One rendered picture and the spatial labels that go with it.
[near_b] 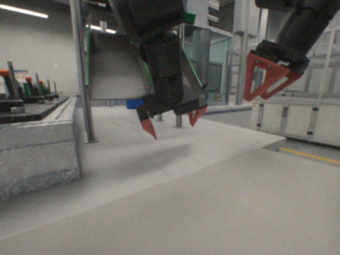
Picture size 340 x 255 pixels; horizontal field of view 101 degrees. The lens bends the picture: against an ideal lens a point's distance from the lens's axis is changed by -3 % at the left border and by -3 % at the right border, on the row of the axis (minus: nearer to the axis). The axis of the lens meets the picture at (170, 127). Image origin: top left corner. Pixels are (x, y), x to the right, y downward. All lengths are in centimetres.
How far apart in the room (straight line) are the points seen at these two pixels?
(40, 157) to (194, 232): 23
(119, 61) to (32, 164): 31
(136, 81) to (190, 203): 30
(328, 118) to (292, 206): 363
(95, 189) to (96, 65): 30
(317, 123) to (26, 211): 390
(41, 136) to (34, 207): 10
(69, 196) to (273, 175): 34
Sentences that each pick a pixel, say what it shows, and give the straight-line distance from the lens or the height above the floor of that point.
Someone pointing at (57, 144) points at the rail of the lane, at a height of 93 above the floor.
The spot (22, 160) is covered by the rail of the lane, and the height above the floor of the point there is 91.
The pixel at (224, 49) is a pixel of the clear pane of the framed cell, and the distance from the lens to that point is 167.
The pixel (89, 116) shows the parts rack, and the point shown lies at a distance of 48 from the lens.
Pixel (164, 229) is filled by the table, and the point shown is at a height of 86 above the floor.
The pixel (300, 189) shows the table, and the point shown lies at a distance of 32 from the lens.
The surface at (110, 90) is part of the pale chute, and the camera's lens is 37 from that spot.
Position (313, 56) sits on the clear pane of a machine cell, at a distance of 391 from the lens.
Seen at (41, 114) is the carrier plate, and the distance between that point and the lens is 34.
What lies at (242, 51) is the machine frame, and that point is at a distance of 179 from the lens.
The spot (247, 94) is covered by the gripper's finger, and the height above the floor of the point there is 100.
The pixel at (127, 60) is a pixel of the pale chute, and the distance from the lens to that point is 46.
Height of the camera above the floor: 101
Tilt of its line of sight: 14 degrees down
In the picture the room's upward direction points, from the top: straight up
